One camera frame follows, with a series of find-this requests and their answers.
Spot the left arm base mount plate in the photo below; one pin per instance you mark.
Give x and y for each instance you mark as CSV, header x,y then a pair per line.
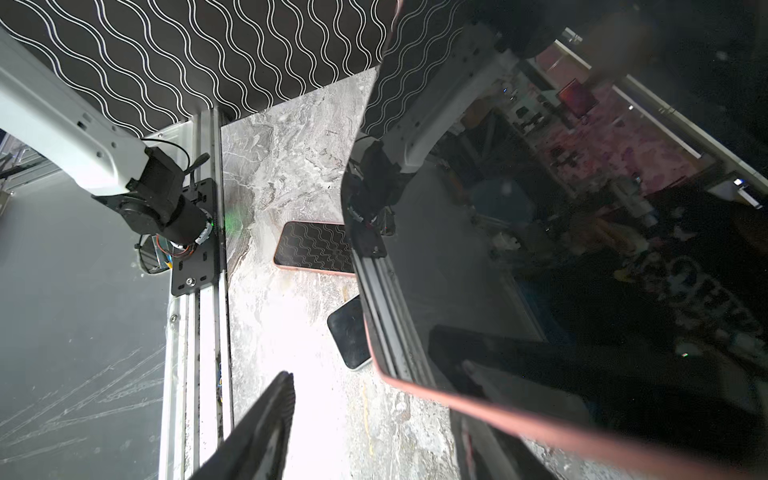
x,y
197,232

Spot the aluminium front rail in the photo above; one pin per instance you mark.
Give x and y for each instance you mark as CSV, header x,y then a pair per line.
x,y
197,403

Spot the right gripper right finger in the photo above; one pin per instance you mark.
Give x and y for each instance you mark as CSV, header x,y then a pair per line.
x,y
483,452

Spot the black phone middle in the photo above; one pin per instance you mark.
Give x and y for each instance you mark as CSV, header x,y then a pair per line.
x,y
347,327

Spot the black phone pink case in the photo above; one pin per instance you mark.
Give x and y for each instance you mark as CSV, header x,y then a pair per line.
x,y
314,246

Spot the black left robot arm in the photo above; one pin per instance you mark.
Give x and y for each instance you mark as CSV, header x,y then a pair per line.
x,y
141,183

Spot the black smartphone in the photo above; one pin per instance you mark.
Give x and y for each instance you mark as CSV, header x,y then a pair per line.
x,y
560,208

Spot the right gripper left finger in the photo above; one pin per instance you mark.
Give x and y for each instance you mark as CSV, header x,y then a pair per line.
x,y
257,447

